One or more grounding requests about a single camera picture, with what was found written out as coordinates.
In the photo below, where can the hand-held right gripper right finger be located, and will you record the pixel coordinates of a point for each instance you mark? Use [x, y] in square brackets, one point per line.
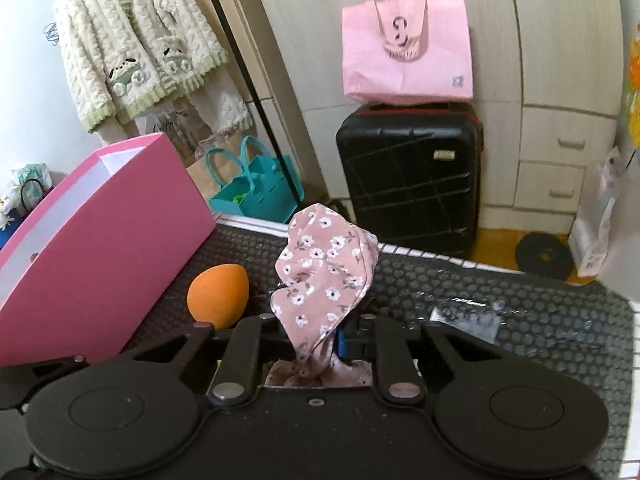
[345, 345]

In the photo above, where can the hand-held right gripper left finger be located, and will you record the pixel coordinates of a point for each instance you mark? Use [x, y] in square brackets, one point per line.
[250, 340]

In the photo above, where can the pink floral cloth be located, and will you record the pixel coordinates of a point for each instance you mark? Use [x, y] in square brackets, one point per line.
[320, 260]

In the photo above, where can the pink cardboard box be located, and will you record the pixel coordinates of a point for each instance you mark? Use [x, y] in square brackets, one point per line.
[100, 270]

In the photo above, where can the orange makeup sponge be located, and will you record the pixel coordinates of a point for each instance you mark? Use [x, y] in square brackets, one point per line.
[217, 292]

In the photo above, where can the clear plastic packet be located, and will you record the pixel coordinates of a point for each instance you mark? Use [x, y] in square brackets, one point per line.
[465, 317]

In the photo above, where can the teal felt bag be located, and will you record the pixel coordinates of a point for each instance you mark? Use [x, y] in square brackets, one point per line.
[270, 195]

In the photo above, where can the black suitcase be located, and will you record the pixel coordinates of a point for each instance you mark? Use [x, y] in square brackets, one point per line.
[400, 185]

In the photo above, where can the brown paper bag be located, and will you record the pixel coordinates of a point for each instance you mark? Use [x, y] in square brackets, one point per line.
[200, 175]

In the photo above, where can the black weight plate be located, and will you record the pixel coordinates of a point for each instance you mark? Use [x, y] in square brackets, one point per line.
[530, 260]

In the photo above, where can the white shopping bag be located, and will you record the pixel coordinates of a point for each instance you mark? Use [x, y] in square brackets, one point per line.
[175, 135]

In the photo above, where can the beige wardrobe drawer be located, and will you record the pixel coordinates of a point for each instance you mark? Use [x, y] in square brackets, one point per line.
[550, 180]
[570, 130]

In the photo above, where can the white plastic bag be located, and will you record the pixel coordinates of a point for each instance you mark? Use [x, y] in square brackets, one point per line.
[595, 240]

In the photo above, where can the white green gift bag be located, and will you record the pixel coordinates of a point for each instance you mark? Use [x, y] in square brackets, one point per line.
[30, 180]

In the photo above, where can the pink tote bag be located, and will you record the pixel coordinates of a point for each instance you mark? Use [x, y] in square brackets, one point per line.
[410, 75]

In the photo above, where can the black clothes rack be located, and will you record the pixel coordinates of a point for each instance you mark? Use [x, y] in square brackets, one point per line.
[240, 60]

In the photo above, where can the cream fleece jacket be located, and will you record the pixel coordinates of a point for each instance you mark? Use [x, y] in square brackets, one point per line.
[150, 35]

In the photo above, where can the beige wardrobe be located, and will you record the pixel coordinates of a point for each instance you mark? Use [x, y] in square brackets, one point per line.
[550, 35]

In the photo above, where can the colourful hanging bag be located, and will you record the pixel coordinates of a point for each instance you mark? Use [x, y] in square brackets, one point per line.
[634, 110]

